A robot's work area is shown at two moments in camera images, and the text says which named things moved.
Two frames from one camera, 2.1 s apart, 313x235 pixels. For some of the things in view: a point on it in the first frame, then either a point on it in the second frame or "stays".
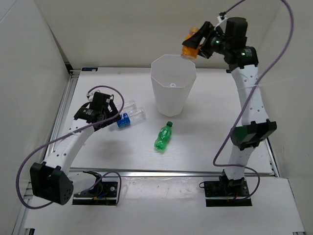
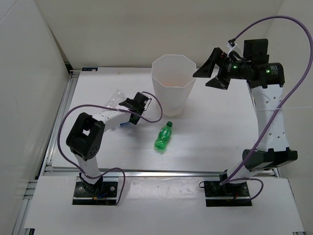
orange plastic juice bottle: (188, 53) → (172, 82)
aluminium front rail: (166, 172) stays
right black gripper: (195, 40) → (207, 70)
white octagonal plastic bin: (173, 78) stays
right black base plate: (231, 193) stays
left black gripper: (113, 112) → (135, 122)
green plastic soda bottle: (164, 135) stays
